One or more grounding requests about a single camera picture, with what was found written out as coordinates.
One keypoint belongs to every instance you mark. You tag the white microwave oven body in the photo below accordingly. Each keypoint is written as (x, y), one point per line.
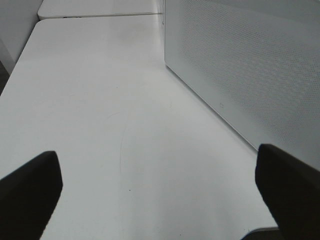
(160, 7)

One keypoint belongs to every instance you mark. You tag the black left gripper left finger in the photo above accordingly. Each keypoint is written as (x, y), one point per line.
(28, 197)

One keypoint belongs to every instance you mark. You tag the white microwave door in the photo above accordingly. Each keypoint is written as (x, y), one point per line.
(256, 63)

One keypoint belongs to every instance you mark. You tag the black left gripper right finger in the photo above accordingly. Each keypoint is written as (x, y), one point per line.
(291, 191)

